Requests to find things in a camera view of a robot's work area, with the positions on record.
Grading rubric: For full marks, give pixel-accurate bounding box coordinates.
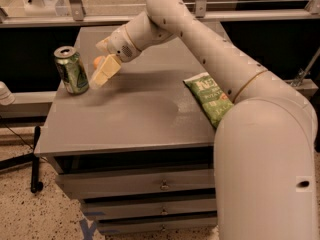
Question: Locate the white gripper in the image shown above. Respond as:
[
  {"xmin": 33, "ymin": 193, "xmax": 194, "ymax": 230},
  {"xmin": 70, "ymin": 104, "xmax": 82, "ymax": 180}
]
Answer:
[{"xmin": 89, "ymin": 25, "xmax": 141, "ymax": 86}]

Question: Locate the orange fruit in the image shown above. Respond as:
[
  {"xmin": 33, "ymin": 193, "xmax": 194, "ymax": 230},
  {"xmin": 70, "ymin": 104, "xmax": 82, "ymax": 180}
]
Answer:
[{"xmin": 93, "ymin": 56, "xmax": 104, "ymax": 69}]

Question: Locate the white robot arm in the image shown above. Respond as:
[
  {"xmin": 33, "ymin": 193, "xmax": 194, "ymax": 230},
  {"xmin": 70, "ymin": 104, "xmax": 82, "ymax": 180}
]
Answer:
[{"xmin": 90, "ymin": 0, "xmax": 319, "ymax": 240}]

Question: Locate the green soda can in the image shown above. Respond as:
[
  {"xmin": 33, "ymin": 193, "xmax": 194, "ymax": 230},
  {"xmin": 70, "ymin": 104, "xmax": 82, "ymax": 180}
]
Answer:
[{"xmin": 54, "ymin": 46, "xmax": 89, "ymax": 95}]

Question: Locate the grey metal railing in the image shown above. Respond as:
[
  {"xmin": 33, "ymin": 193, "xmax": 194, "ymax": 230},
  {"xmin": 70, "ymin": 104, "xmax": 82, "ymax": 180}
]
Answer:
[{"xmin": 0, "ymin": 0, "xmax": 319, "ymax": 28}]

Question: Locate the grey drawer cabinet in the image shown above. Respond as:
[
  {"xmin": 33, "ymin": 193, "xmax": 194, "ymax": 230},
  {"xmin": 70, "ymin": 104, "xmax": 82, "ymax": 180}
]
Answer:
[{"xmin": 36, "ymin": 37, "xmax": 217, "ymax": 225}]

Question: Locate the green kettle chips bag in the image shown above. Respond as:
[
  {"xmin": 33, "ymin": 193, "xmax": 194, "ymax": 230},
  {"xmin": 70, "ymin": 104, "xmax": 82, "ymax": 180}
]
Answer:
[{"xmin": 184, "ymin": 73, "xmax": 233, "ymax": 128}]

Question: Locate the top grey drawer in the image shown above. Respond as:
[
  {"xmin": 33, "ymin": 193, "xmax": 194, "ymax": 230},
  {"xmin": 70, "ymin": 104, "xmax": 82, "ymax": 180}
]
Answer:
[{"xmin": 56, "ymin": 166, "xmax": 215, "ymax": 199}]

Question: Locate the grey drawer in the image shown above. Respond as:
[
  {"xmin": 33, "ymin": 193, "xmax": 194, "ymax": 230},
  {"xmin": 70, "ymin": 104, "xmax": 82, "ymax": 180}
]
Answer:
[
  {"xmin": 56, "ymin": 166, "xmax": 215, "ymax": 199},
  {"xmin": 97, "ymin": 214, "xmax": 217, "ymax": 235},
  {"xmin": 81, "ymin": 197, "xmax": 217, "ymax": 220}
]

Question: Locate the black tripod stand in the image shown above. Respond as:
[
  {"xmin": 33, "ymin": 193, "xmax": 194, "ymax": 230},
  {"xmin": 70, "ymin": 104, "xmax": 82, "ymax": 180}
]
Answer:
[{"xmin": 0, "ymin": 126, "xmax": 44, "ymax": 194}]

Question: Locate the middle grey drawer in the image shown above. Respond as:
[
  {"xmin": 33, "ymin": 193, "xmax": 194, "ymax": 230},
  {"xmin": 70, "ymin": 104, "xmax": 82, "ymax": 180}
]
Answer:
[{"xmin": 81, "ymin": 197, "xmax": 217, "ymax": 220}]

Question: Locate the bottom grey drawer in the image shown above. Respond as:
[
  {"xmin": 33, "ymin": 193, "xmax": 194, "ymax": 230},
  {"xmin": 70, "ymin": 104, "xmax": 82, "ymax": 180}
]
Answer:
[{"xmin": 97, "ymin": 214, "xmax": 217, "ymax": 235}]

